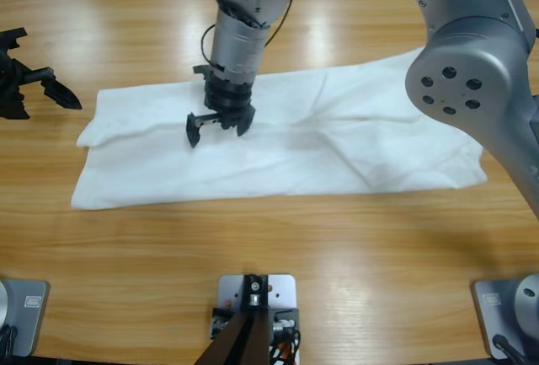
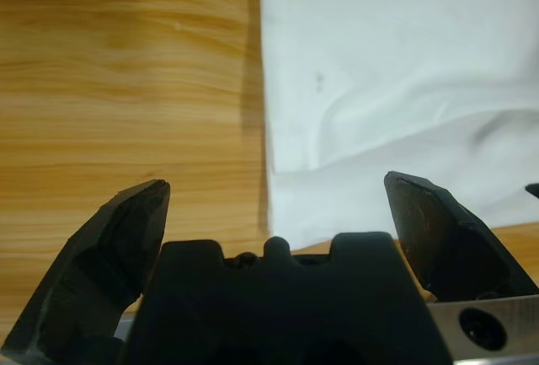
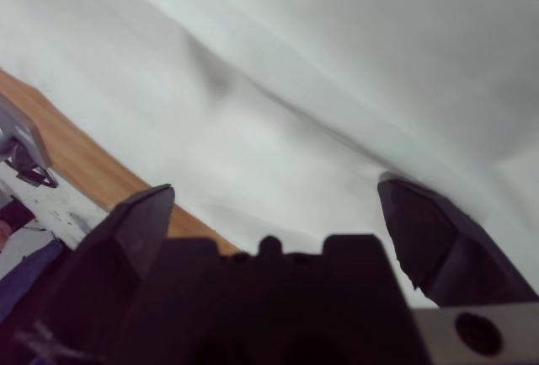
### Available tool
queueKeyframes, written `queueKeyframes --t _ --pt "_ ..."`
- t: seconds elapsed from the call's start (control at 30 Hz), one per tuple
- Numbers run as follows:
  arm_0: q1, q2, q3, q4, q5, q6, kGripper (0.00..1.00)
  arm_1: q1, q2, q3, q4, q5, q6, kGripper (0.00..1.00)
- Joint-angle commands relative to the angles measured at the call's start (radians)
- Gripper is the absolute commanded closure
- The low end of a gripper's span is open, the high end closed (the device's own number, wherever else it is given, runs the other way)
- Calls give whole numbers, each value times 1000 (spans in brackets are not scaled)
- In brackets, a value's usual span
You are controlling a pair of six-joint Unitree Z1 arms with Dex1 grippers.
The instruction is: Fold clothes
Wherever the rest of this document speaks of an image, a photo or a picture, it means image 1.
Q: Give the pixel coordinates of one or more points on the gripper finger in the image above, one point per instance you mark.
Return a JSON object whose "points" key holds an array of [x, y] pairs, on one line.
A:
{"points": [[247, 122], [61, 95], [12, 108], [193, 131]]}

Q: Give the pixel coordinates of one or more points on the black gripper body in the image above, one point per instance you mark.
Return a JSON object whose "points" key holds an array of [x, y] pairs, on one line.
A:
{"points": [[229, 99], [10, 76]]}

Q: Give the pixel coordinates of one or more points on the white t-shirt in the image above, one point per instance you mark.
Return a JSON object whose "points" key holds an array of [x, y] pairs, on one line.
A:
{"points": [[295, 150]]}

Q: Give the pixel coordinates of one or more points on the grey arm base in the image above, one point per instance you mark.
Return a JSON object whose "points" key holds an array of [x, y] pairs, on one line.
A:
{"points": [[497, 310], [29, 318]]}

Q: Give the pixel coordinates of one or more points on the white mounting block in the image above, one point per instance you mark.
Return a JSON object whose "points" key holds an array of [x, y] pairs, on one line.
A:
{"points": [[282, 291]]}

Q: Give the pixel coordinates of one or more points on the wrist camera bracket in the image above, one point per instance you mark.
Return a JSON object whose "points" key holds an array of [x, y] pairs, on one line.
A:
{"points": [[12, 36], [203, 71]]}

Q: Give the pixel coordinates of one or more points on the dark brown post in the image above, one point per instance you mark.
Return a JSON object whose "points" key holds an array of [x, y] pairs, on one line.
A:
{"points": [[252, 339]]}

